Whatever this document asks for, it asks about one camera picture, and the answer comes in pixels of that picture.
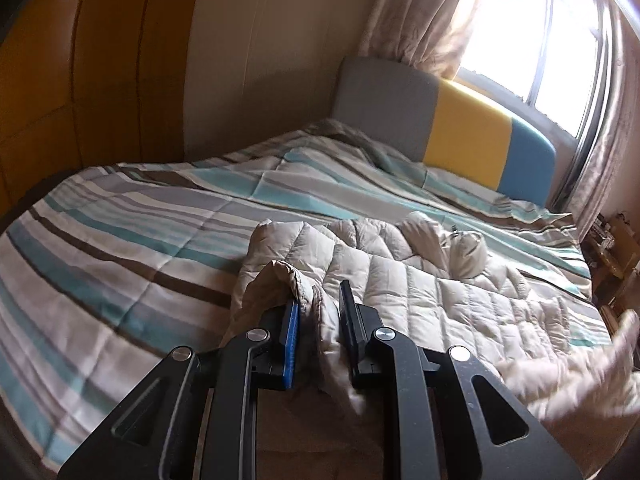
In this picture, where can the brown wooden wardrobe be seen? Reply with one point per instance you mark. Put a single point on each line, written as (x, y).
(100, 60)

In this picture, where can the long patterned beige curtain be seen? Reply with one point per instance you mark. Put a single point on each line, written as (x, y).
(610, 150)

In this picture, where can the cluttered wooden side table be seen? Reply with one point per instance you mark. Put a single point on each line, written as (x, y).
(615, 255)

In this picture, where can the short patterned beige curtain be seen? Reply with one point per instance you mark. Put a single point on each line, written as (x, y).
(425, 15)

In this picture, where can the grey yellow blue headboard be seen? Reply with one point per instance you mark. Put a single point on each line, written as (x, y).
(470, 130)

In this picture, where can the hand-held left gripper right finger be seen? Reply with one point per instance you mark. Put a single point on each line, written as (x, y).
(350, 335)

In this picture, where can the striped bed cover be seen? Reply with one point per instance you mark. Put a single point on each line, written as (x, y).
(125, 240)

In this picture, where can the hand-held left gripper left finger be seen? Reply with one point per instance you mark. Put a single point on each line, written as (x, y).
(290, 345)

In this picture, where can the bright window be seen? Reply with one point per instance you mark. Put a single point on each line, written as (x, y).
(525, 35)

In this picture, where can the beige quilted down jacket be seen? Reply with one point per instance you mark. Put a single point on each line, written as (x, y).
(425, 300)

